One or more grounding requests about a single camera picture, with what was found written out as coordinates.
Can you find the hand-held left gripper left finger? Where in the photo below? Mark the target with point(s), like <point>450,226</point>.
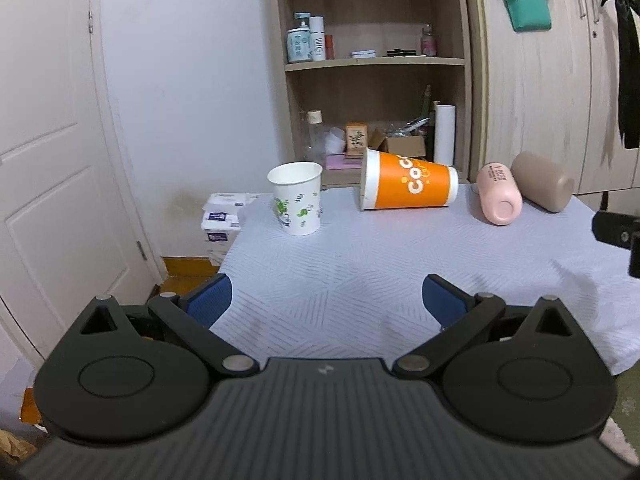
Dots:
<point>212,300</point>

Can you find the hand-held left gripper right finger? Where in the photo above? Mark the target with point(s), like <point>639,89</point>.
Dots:
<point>442,302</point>

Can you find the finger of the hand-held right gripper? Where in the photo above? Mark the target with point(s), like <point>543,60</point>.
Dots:
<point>617,230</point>

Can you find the orange paper cup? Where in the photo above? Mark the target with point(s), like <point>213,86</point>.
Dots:
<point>415,182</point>

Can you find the brown cup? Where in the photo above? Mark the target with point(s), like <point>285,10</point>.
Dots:
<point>542,180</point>

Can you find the white leaf-print paper cup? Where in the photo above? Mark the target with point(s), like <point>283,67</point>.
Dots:
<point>296,200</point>

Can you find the small white cup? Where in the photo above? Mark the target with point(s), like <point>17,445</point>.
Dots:
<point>335,142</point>

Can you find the purple-label tissue pack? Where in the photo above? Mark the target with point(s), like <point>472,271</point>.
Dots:
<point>222,245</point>
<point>220,221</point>

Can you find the pale patterned tablecloth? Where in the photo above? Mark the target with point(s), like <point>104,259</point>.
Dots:
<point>350,270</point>

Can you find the white tissue pack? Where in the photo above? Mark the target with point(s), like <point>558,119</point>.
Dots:
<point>230,201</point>

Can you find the pink bottle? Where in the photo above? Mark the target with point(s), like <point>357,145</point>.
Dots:
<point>496,195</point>
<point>428,42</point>

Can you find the wooden wardrobe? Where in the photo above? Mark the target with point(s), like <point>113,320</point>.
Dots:
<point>550,100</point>

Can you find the black hanging garment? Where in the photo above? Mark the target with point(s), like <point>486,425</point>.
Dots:
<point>628,70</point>

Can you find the cardboard box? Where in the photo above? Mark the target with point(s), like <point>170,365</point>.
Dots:
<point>407,146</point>

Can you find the white paper roll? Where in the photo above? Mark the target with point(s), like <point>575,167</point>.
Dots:
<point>444,135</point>

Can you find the pink flat box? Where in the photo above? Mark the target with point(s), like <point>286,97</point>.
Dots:
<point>342,162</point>

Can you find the brown plant-print box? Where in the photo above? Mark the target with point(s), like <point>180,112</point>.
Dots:
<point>356,141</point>

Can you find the clear bottle with cork lid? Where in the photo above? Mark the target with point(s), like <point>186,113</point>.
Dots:
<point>313,137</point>

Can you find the white door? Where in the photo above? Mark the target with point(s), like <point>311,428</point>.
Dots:
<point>55,160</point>

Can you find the white fluffy mat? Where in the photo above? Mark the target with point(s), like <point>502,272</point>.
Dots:
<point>622,442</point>

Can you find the wooden shelf unit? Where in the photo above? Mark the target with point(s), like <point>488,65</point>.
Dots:
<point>380,90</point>

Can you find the brown paper bag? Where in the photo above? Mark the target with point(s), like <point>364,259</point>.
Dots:
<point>15,447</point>

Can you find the flat black case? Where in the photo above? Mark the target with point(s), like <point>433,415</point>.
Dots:
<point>401,52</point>

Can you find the flat white tin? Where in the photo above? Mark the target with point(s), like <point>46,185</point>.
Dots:
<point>363,54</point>

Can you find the teal pump bottle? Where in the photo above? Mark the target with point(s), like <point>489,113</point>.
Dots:
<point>298,45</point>

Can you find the small red bottle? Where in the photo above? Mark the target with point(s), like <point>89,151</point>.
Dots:
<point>329,47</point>

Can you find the white tall bottle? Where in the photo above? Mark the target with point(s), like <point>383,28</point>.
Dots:
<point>318,40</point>

